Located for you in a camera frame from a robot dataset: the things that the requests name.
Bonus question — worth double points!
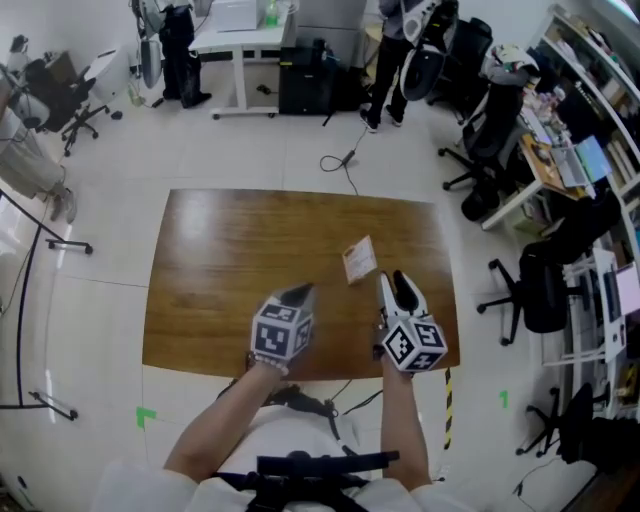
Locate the grey shell backpack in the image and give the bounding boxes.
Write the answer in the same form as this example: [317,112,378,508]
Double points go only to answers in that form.
[398,43,447,103]
[8,92,52,132]

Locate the grey jacket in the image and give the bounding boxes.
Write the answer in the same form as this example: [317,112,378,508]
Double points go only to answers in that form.
[482,42,542,85]

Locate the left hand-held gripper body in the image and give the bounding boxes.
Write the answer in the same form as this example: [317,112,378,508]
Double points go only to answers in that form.
[249,294,316,375]

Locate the black office chair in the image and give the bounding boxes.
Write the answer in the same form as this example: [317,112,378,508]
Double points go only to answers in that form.
[475,194,624,347]
[514,382,611,459]
[427,16,495,126]
[437,84,531,192]
[22,49,126,159]

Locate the person's white shirt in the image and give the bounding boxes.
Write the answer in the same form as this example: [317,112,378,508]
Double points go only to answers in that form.
[89,402,481,512]

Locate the white floor appliance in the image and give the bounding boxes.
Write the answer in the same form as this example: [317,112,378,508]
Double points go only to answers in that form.
[88,47,132,105]

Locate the black tether cable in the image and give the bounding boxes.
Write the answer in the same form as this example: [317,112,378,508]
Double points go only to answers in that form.
[318,127,386,417]

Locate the brown wooden table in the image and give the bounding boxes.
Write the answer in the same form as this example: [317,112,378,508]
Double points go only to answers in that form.
[141,187,461,384]

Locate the white bead bracelet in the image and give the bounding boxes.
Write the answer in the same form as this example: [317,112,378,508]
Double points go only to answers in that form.
[245,351,291,377]

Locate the white standing desk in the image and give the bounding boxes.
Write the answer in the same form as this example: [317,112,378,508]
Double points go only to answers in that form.
[187,9,294,121]

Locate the person's left forearm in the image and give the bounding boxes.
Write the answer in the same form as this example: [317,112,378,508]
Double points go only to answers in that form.
[163,367,291,484]

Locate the open silver laptop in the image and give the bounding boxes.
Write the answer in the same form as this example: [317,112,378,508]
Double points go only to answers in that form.
[548,133,614,190]

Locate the person's right forearm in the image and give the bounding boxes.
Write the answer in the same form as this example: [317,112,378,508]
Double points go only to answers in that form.
[380,364,434,491]

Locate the grey cabinet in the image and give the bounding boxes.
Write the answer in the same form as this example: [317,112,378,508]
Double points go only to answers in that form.
[294,0,370,69]

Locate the white office desk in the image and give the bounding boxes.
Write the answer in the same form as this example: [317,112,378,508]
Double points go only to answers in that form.
[540,247,640,419]

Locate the black trash bin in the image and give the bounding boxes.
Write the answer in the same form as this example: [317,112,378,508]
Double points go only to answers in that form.
[459,180,502,223]

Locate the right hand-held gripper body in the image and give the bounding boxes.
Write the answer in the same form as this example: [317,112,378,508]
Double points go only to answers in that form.
[372,312,449,375]

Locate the black chest harness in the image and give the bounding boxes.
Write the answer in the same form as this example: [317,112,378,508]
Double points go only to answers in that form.
[214,449,401,512]

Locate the black metal floor stand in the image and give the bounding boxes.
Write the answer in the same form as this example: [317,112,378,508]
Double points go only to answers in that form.
[0,188,95,422]

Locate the black computer tower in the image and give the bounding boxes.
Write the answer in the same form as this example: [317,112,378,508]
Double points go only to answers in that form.
[278,37,341,117]

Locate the white wall shelving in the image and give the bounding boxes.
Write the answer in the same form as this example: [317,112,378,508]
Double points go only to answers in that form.
[529,4,640,216]

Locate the small white card box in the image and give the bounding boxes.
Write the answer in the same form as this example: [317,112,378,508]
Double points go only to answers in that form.
[341,234,378,281]

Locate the wooden top office desk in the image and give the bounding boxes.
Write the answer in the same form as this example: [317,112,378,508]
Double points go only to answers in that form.
[480,130,597,232]

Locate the pale green storage box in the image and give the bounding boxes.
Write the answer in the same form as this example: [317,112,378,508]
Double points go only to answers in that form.
[513,203,547,237]

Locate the pink screen laptop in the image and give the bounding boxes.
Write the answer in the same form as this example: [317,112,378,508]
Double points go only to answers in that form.
[601,262,640,325]

